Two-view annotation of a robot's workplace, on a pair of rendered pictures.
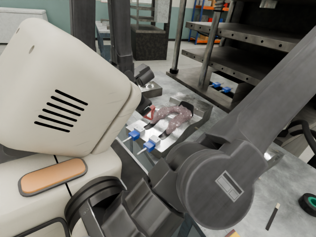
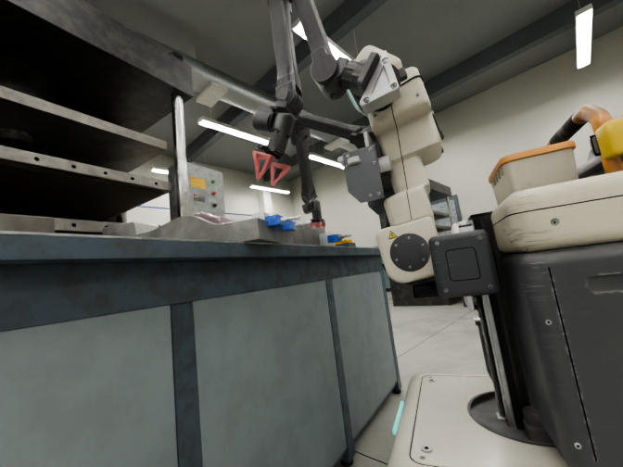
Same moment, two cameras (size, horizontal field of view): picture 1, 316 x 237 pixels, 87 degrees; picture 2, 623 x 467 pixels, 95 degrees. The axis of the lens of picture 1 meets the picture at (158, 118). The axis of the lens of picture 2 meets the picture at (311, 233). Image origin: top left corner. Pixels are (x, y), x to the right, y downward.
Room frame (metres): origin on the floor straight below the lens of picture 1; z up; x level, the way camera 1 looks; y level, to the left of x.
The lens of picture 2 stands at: (0.87, 0.86, 0.69)
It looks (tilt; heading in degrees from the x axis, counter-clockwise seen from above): 8 degrees up; 246
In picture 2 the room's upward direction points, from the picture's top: 7 degrees counter-clockwise
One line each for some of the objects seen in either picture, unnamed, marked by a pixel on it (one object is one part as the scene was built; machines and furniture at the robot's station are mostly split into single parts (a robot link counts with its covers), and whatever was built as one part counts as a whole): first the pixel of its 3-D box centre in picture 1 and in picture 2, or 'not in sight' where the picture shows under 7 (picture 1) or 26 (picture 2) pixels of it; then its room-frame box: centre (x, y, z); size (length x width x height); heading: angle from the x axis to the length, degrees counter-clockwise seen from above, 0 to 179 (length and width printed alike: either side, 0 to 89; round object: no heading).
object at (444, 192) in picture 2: not in sight; (426, 243); (-3.26, -3.15, 1.03); 1.54 x 0.94 x 2.06; 23
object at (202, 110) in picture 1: (172, 119); (203, 237); (0.81, -0.09, 0.86); 0.50 x 0.26 x 0.11; 141
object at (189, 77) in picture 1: (236, 90); not in sight; (1.55, -0.75, 0.76); 1.30 x 0.84 x 0.06; 34
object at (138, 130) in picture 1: (132, 136); (277, 220); (0.63, 0.12, 0.86); 0.13 x 0.05 x 0.05; 141
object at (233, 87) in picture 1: (239, 82); not in sight; (1.46, -0.72, 0.87); 0.50 x 0.27 x 0.17; 124
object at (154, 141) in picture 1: (147, 147); (291, 225); (0.56, 0.04, 0.86); 0.13 x 0.05 x 0.05; 141
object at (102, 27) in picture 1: (111, 39); not in sight; (5.05, 1.52, 0.44); 1.90 x 0.70 x 0.89; 23
